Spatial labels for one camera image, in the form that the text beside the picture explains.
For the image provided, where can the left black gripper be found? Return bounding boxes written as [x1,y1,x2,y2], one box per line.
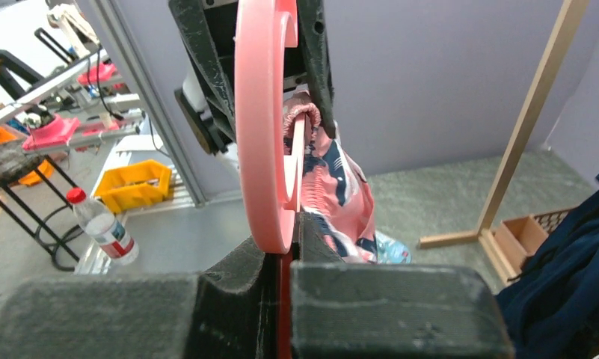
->
[168,0,336,140]

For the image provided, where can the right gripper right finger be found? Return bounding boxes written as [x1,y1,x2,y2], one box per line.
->
[289,213,515,358]

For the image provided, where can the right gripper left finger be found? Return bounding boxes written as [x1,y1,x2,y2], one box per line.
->
[0,239,276,358]

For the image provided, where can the pink plastic hanger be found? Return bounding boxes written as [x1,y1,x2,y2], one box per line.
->
[233,0,308,256]

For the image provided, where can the pink patterned shorts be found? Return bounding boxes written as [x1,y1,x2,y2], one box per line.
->
[283,90,378,263]

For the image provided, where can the plastic water bottle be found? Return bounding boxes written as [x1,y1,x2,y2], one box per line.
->
[66,187,139,266]

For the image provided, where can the yellow plastic bin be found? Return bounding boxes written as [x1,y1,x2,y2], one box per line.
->
[93,159,172,214]

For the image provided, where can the navy blue garment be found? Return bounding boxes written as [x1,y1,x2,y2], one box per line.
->
[497,174,599,358]

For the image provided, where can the pink fixture on bench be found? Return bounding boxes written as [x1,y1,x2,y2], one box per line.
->
[22,114,81,152]

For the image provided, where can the black metal stool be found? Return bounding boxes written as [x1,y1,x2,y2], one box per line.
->
[0,138,87,272]

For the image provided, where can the aluminium enclosure post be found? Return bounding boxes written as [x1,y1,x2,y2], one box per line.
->
[78,1,207,206]

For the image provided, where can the wooden clothes rack frame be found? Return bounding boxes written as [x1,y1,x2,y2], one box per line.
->
[417,0,590,286]

